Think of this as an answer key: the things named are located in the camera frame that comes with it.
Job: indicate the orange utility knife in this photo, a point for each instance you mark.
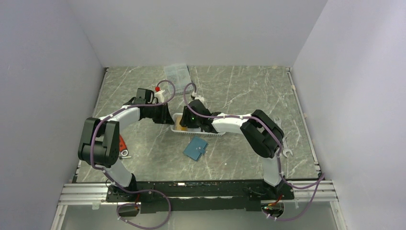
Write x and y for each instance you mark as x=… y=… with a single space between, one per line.
x=122 y=147

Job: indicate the clear plastic screw box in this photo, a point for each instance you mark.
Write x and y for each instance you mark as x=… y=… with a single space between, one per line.
x=179 y=75

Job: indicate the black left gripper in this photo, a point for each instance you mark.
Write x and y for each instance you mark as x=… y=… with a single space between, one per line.
x=165 y=117

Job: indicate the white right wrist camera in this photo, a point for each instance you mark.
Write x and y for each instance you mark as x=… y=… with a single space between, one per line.
x=195 y=96

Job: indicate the white plastic basket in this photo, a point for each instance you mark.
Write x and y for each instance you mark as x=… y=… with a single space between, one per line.
x=191 y=131

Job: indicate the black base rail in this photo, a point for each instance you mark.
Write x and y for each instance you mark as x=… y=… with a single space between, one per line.
x=249 y=195

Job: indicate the gold credit card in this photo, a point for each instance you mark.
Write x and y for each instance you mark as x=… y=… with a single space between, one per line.
x=178 y=126

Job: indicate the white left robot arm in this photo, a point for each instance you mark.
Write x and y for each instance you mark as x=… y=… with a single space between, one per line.
x=99 y=144

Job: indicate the blue card holder wallet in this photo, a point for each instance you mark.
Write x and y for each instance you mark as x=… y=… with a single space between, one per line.
x=196 y=148

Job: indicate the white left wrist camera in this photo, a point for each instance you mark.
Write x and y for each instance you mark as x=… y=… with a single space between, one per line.
x=161 y=95

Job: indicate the chrome open-end wrench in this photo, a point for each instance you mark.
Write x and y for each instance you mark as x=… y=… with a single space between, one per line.
x=286 y=150

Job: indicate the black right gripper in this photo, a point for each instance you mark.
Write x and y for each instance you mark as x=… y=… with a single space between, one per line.
x=185 y=120

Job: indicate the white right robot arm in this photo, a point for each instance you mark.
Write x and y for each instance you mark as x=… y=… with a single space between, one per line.
x=261 y=132

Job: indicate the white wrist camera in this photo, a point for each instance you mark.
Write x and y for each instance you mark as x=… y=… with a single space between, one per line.
x=195 y=96
x=161 y=95

